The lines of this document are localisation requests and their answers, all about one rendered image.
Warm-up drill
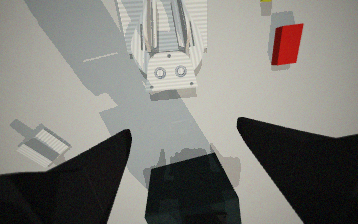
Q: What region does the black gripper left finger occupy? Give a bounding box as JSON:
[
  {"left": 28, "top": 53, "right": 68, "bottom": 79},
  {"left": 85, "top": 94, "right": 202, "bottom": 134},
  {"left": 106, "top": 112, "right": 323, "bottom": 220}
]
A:
[{"left": 0, "top": 129, "right": 132, "bottom": 224}]

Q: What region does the red block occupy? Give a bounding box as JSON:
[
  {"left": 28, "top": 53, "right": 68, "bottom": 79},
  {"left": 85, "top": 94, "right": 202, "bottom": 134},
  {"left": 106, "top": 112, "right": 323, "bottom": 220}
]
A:
[{"left": 271, "top": 23, "right": 304, "bottom": 65}]

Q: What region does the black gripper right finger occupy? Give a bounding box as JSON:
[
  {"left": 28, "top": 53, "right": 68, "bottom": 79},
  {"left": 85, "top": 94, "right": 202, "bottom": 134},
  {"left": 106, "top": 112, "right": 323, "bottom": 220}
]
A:
[{"left": 237, "top": 117, "right": 358, "bottom": 224}]

